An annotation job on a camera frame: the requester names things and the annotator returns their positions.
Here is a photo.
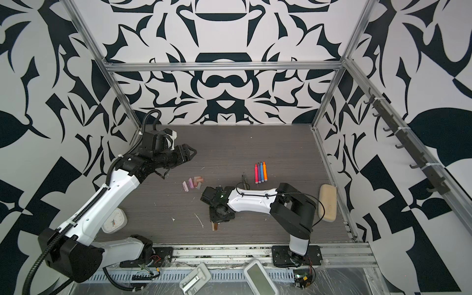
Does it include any pink highlighter pen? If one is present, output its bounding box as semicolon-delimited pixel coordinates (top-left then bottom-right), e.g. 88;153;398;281
254;163;259;184

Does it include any purple highlighter pen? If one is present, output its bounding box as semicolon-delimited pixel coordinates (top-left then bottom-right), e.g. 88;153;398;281
256;162;262;184

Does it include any blue highlighter pen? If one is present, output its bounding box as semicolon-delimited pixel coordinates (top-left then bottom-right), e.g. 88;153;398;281
258;162;265;183

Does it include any orange highlighter pen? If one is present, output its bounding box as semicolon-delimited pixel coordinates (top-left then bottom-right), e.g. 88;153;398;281
261;162;268;182

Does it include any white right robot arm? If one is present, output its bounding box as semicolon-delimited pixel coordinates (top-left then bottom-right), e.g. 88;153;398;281
200;183;319;258

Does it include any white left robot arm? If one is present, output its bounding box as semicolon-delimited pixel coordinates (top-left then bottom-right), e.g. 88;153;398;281
38;129;197;283

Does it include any white handheld device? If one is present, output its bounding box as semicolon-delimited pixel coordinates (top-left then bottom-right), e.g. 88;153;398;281
179;263;212;295

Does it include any grey screen device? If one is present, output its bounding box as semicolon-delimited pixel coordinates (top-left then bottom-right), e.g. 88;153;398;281
243;259;279;295

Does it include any small circuit board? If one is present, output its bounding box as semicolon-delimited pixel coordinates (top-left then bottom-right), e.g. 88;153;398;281
293;267;316;289

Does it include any beige sponge block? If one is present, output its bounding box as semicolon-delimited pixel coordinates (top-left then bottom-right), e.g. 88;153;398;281
318;184;338;222

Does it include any black corrugated cable conduit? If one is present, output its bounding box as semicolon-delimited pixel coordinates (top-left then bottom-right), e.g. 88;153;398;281
21;109;163;295

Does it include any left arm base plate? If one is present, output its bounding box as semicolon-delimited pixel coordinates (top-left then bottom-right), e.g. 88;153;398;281
119;247;173;268

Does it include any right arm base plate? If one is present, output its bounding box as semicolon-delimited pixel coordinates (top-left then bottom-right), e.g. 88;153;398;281
271;245;323;268

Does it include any black wall hook rail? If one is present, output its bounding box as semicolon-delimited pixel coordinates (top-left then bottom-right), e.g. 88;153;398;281
364;89;451;195

